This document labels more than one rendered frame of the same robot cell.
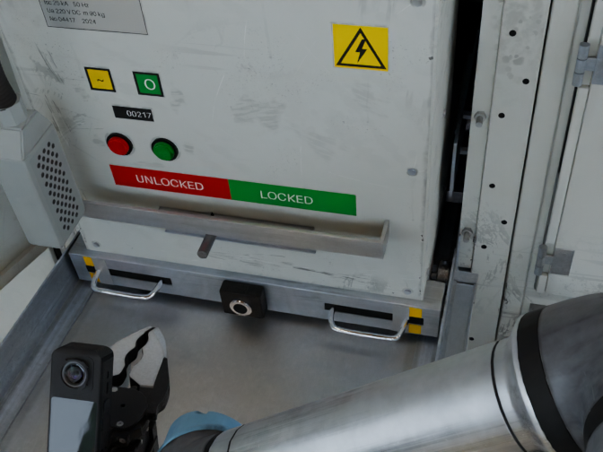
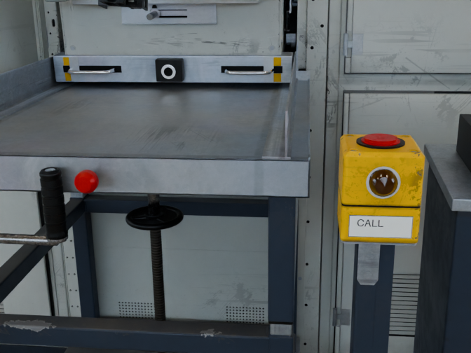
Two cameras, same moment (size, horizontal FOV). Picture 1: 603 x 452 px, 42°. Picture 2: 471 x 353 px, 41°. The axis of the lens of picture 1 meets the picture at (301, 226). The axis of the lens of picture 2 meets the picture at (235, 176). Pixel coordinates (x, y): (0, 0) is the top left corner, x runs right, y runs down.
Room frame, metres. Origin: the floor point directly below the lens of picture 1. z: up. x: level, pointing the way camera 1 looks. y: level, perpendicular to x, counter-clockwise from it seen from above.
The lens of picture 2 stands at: (-0.67, 0.23, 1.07)
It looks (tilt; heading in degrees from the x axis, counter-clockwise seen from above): 18 degrees down; 348
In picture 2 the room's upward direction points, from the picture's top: 1 degrees counter-clockwise
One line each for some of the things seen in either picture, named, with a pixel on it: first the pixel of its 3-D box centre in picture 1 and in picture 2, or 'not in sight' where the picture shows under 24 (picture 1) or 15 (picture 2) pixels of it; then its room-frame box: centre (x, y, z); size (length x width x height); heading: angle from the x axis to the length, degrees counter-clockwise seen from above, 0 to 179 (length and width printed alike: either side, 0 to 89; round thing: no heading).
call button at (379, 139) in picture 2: not in sight; (380, 144); (-0.07, -0.05, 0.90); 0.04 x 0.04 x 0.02
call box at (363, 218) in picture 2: not in sight; (378, 187); (-0.07, -0.05, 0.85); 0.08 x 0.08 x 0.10; 72
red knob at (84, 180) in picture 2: not in sight; (88, 179); (0.21, 0.26, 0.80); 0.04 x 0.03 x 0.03; 162
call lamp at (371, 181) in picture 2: not in sight; (383, 184); (-0.11, -0.03, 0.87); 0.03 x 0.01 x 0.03; 72
